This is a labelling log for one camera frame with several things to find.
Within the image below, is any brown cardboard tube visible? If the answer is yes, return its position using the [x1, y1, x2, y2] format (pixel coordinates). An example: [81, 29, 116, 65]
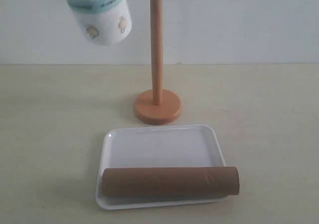
[101, 167, 240, 198]

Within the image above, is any printed white paper towel roll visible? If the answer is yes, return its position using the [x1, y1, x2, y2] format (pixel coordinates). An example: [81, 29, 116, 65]
[66, 0, 133, 45]

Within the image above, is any wooden paper towel holder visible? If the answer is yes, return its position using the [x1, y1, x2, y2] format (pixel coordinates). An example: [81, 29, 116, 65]
[134, 0, 181, 125]

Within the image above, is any white plastic tray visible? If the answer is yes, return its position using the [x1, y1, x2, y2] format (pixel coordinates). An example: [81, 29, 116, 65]
[95, 124, 229, 210]

